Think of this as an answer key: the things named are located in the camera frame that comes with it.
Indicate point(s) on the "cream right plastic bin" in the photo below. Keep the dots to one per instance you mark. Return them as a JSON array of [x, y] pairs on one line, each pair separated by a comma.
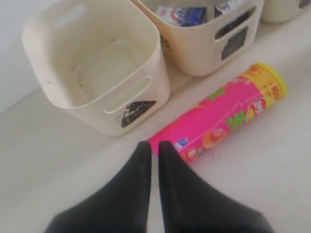
[[278, 11]]

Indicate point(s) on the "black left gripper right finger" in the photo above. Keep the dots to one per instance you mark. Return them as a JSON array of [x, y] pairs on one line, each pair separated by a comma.
[[191, 205]]

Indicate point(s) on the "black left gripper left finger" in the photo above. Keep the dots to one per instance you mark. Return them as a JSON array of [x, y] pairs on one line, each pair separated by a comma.
[[121, 206]]

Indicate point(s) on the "cream plastic bin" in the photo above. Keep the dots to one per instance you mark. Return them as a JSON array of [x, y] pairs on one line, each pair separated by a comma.
[[99, 60], [202, 49], [278, 11]]

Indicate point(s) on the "purple drink carton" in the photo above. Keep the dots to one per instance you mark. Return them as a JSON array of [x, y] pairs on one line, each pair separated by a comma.
[[226, 6]]

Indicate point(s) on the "white blue milk carton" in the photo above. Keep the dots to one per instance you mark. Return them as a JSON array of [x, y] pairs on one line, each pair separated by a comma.
[[182, 16]]

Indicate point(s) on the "pink Lays chips can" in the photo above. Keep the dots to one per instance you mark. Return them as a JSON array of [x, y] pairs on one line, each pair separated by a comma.
[[223, 112]]

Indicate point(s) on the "cream left plastic bin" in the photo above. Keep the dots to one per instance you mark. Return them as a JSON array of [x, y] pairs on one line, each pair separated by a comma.
[[99, 60]]

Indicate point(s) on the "cream middle plastic bin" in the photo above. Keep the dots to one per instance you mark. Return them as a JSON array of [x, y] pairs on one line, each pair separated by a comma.
[[202, 49]]

